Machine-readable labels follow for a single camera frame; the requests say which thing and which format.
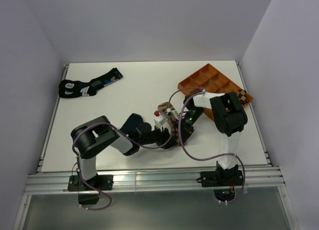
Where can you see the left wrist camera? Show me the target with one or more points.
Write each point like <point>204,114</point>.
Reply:
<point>161,120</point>

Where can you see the dark navy sock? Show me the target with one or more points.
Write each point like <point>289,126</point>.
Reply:
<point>133,121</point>

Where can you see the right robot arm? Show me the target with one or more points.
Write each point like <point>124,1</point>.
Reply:
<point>229,118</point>

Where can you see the aluminium rail frame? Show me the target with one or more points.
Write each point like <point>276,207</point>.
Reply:
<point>153,191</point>

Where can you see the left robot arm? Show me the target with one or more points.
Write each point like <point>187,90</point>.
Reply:
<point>96,135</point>

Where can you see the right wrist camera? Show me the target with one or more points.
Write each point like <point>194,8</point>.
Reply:
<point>172,113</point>

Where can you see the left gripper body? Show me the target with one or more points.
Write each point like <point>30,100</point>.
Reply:
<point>159,139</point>

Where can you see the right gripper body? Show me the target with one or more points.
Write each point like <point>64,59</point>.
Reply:
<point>190,118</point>

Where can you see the rolled argyle sock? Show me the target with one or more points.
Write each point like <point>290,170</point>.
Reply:
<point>242,96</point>

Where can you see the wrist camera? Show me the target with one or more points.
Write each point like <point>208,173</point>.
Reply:
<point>161,120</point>
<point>172,113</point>

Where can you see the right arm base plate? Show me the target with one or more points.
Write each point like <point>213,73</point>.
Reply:
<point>211,179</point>

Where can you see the orange compartment tray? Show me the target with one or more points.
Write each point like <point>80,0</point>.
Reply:
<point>213,79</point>

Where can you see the brown argyle sock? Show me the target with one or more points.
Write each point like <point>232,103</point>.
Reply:
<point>174,122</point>

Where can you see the black sport sock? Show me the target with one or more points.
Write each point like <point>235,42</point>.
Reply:
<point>73,89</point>

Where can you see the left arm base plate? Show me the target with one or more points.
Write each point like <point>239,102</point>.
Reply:
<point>101,182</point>

